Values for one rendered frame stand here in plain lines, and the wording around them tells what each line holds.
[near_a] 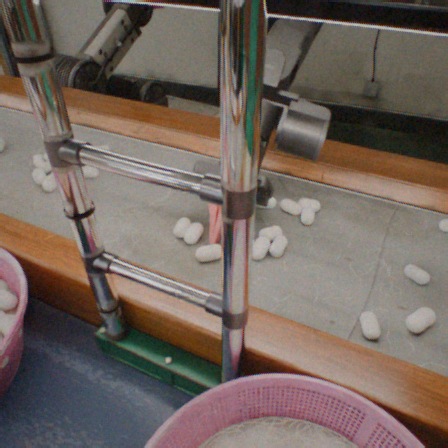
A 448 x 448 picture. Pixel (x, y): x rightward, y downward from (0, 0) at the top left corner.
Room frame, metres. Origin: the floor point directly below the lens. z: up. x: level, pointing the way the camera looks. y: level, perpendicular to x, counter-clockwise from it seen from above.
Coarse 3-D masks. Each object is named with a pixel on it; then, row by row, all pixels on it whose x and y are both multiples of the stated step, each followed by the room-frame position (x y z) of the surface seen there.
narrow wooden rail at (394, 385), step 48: (0, 240) 0.37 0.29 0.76; (48, 240) 0.37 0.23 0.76; (48, 288) 0.33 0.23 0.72; (144, 288) 0.29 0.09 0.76; (192, 336) 0.24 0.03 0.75; (288, 336) 0.23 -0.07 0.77; (336, 336) 0.23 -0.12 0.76; (336, 384) 0.18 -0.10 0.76; (384, 384) 0.18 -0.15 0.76; (432, 384) 0.18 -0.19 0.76; (432, 432) 0.14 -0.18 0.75
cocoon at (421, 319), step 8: (416, 312) 0.26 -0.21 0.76; (424, 312) 0.26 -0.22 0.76; (432, 312) 0.26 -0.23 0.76; (408, 320) 0.25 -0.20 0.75; (416, 320) 0.25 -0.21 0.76; (424, 320) 0.25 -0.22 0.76; (432, 320) 0.25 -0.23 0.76; (408, 328) 0.25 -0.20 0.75; (416, 328) 0.25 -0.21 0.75; (424, 328) 0.25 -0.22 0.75
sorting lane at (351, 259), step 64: (0, 128) 0.75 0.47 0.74; (0, 192) 0.52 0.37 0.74; (128, 192) 0.52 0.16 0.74; (320, 192) 0.52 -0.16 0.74; (128, 256) 0.37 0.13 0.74; (192, 256) 0.37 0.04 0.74; (320, 256) 0.37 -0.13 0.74; (384, 256) 0.37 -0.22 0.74; (320, 320) 0.27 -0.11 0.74; (384, 320) 0.27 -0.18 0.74
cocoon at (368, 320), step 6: (366, 312) 0.26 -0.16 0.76; (360, 318) 0.26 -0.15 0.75; (366, 318) 0.26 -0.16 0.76; (372, 318) 0.26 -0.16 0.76; (366, 324) 0.25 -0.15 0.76; (372, 324) 0.25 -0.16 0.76; (378, 324) 0.25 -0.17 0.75; (366, 330) 0.24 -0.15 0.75; (372, 330) 0.24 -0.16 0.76; (378, 330) 0.24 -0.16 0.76; (366, 336) 0.24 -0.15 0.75; (372, 336) 0.24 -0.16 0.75
